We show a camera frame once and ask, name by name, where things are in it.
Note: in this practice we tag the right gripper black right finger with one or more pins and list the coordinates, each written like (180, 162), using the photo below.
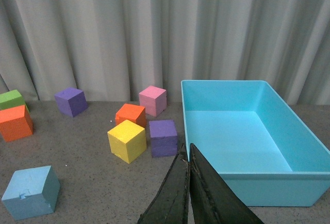
(211, 198)

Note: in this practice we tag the yellow foam block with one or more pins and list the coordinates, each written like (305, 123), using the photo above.
(127, 141)

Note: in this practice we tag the orange foam block centre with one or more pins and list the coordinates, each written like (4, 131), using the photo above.
(133, 113)

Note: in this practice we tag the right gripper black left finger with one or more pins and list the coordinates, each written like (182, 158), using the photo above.
(171, 202)

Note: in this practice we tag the light blue foam block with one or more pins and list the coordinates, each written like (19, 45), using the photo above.
(32, 192)

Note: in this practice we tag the orange foam block left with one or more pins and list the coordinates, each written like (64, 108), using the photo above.
(16, 123)

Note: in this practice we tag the purple foam block near bin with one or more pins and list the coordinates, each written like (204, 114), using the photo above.
(164, 138)

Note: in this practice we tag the green foam block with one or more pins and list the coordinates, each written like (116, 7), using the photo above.
(11, 99)

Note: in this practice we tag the purple foam block far left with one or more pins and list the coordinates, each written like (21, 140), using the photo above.
(71, 101)

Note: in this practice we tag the pink foam block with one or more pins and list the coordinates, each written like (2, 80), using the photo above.
(154, 100)

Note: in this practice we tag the orange foam block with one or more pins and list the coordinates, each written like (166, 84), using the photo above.
(16, 123)
(133, 113)

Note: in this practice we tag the grey pleated curtain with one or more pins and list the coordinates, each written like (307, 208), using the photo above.
(113, 49)

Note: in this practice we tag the light blue plastic bin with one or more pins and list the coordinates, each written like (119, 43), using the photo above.
(258, 145)

